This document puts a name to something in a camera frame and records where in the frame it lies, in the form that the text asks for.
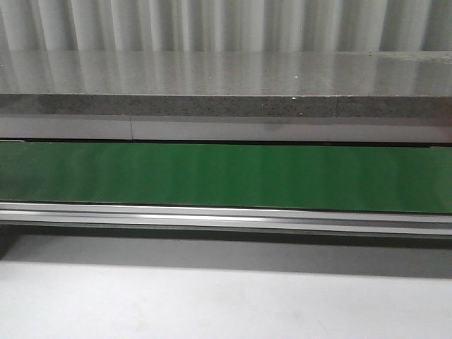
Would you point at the green conveyor belt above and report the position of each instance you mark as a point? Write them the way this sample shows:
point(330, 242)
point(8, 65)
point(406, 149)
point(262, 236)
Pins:
point(322, 177)

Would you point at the grey speckled stone counter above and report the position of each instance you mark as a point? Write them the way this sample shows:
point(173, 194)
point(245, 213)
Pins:
point(250, 97)

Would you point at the white pleated curtain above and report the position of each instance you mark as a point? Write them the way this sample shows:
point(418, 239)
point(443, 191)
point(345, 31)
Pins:
point(227, 26)

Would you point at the aluminium conveyor frame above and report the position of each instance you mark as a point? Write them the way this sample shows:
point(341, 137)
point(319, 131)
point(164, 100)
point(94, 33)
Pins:
point(250, 220)

